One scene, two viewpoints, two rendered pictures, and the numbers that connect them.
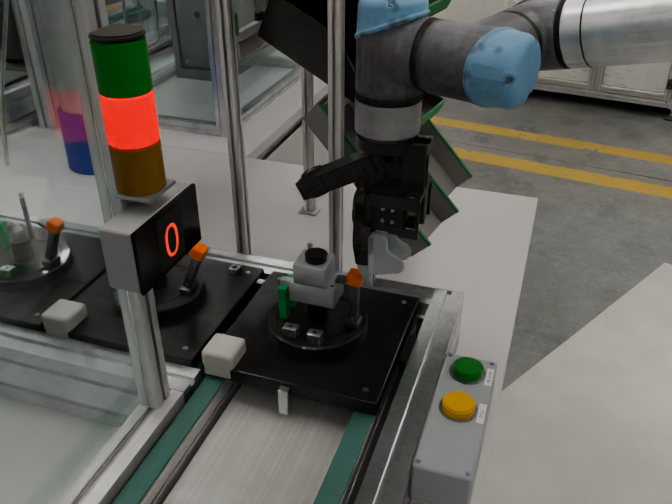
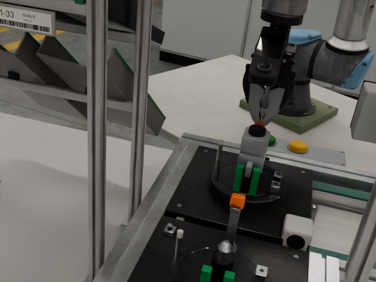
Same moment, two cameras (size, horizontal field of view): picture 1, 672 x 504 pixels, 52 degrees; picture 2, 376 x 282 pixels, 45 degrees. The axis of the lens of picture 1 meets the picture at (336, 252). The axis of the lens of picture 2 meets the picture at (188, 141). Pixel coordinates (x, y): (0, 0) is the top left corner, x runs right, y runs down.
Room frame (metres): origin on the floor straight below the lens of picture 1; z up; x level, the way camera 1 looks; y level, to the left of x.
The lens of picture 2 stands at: (0.97, 0.71, 1.44)
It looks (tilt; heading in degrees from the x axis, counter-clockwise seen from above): 29 degrees down; 263
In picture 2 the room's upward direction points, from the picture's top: 6 degrees clockwise
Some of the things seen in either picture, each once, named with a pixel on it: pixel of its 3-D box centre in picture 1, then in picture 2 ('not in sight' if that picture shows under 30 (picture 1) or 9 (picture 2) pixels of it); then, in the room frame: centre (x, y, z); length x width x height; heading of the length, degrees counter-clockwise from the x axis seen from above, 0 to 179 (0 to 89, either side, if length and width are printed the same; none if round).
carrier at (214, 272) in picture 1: (155, 271); (222, 264); (0.86, 0.27, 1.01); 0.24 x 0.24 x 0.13; 71
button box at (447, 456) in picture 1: (456, 425); (295, 159); (0.63, -0.15, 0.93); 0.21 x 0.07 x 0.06; 161
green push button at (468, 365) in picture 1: (467, 371); (266, 141); (0.69, -0.17, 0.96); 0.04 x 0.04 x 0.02
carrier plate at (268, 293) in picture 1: (318, 333); (245, 192); (0.78, 0.03, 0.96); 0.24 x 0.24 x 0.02; 71
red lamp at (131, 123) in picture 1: (130, 116); not in sight; (0.64, 0.20, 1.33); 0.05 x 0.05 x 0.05
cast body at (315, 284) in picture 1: (309, 273); (253, 147); (0.78, 0.04, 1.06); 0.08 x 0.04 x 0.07; 71
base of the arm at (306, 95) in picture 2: not in sight; (288, 88); (0.53, -0.58, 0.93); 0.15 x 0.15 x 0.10
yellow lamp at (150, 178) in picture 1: (138, 163); not in sight; (0.64, 0.20, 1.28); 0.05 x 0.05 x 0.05
